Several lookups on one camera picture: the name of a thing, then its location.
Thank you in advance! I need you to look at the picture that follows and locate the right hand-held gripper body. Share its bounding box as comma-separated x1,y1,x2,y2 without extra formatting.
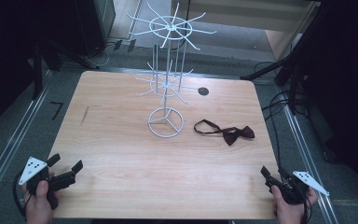
262,169,331,206

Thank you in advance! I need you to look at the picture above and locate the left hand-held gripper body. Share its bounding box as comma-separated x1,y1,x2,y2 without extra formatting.
18,156,76,210

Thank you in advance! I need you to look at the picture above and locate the dark red bow tie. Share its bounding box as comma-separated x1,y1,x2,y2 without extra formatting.
193,119,255,147

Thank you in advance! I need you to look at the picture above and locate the white wire display rack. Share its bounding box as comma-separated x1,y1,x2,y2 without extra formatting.
126,2,218,139

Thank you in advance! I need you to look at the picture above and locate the person's right hand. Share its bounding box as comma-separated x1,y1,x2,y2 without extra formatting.
270,185,319,224

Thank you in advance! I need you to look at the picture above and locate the person's left hand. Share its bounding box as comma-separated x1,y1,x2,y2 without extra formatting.
22,170,62,224

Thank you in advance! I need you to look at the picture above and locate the black metal stand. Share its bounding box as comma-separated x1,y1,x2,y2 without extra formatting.
240,3,328,116
32,36,101,101

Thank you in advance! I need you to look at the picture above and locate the dark cabinet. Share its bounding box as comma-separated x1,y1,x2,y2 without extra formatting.
74,0,117,58

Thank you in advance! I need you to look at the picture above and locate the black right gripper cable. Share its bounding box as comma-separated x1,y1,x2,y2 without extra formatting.
301,194,313,224

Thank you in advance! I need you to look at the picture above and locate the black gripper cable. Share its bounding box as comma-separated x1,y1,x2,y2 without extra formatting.
11,170,30,217
301,194,313,224

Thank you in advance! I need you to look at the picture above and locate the metal floor rail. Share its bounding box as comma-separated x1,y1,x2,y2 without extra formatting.
278,90,339,224
0,71,54,207

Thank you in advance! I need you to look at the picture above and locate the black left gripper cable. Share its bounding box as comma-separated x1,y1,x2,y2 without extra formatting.
11,170,30,217

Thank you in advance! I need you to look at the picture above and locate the black floor cable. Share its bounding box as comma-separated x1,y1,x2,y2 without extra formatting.
260,90,296,171

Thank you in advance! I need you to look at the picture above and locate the white floor cable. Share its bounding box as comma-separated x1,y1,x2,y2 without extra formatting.
85,41,116,68

